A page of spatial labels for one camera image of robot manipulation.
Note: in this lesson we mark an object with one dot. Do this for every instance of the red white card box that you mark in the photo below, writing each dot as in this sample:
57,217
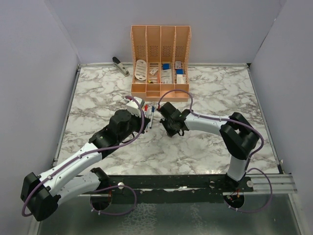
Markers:
181,79

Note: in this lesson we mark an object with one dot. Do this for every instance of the white oval ruler card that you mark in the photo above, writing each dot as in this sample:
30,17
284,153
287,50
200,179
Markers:
140,71

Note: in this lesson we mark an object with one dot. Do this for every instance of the blue box in organizer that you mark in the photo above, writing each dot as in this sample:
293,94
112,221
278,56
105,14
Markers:
165,66

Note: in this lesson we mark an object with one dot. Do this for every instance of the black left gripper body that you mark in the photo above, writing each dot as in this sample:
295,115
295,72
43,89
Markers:
135,125

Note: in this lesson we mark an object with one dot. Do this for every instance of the black mounting rail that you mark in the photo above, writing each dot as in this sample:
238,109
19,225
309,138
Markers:
160,189

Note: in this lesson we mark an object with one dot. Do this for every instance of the peach plastic desk organizer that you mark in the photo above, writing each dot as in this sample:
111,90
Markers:
159,44

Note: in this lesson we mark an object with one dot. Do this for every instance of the white pen blue end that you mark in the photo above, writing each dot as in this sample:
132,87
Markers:
151,116

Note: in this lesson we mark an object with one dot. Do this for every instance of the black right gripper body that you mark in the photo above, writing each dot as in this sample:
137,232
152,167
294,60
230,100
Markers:
171,131

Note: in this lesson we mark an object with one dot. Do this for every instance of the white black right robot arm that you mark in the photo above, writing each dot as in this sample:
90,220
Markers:
238,135

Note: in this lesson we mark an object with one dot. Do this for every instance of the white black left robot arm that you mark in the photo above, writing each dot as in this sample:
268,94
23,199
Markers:
42,194

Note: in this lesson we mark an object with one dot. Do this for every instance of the black grey stapler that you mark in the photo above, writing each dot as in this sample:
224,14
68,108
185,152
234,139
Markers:
117,63

